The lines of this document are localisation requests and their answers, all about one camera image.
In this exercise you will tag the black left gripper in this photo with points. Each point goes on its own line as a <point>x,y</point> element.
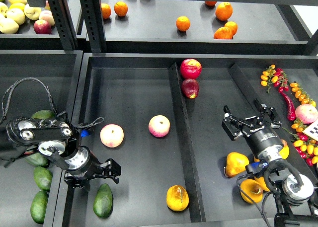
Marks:
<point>89,168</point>

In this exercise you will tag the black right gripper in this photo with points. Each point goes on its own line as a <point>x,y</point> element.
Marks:
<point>259,134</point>

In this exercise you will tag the dark green avocado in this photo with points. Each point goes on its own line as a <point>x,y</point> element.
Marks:
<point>103,202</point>

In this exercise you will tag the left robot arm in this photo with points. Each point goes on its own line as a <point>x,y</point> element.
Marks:
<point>54,138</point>

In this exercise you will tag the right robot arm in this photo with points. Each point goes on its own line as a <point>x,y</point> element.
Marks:
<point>296,197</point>

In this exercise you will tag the yellow pear with stem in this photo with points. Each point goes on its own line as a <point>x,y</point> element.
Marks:
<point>261,182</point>

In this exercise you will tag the green avocado lower left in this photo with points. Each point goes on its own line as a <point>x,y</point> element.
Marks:
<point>37,160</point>

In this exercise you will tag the green avocado bottom left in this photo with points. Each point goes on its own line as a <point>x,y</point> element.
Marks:
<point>39,206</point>

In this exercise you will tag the green avocado top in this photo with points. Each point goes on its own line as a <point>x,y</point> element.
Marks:
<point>43,114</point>

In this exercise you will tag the pale yellow pear front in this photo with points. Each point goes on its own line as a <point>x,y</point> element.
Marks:
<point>8,26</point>

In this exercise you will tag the red chili pepper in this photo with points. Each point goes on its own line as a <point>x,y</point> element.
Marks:
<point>291,115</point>

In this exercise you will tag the pink apple left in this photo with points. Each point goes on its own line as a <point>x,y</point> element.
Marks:
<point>112,135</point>

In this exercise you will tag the pink apple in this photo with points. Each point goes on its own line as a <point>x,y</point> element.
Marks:
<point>112,135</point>
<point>159,126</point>

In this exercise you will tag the cherry tomato bunch upper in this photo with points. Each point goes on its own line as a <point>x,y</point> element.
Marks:
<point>274,77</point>

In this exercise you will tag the cherry tomato bunch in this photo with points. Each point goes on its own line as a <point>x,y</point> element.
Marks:
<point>306,146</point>
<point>274,77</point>

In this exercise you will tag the pink apple right bin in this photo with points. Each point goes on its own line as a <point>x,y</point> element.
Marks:
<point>307,113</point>

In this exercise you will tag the cherry tomato bunch lower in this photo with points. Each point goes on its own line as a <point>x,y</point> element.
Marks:
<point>306,146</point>

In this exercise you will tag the white checker marker card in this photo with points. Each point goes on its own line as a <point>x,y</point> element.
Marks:
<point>312,130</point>

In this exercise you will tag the dark red apple lower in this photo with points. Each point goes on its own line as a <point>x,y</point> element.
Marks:
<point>190,88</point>

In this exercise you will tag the pink apple centre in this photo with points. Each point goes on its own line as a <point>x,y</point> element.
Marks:
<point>159,126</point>

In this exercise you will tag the red apple upper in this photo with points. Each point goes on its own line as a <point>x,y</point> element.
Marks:
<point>190,68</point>

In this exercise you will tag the black centre bin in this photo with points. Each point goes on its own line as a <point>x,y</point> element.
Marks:
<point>130,89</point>

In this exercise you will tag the black bin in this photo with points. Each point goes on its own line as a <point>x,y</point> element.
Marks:
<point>130,89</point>
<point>59,70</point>

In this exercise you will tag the front right orange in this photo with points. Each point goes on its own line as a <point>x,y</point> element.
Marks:
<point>223,33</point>

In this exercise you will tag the small right orange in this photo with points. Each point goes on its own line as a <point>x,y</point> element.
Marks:
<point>232,26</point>

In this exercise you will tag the black left bin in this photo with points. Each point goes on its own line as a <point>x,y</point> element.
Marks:
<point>59,70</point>

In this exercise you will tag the large orange on shelf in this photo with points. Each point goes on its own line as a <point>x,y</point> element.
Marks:
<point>224,11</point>

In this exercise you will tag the orange on shelf centre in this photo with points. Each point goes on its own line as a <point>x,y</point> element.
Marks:
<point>183,23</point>

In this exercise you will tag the orange at shelf back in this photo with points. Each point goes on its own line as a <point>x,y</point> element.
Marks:
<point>210,3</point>

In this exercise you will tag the red apple on shelf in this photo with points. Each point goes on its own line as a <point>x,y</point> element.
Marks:
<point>42,27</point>

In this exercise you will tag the orange on shelf left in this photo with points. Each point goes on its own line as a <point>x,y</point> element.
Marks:
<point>121,8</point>

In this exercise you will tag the pale yellow apple shelf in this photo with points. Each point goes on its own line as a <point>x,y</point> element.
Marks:
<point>33,13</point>

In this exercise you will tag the orange at shelf post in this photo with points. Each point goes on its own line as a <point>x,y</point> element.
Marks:
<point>105,11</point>

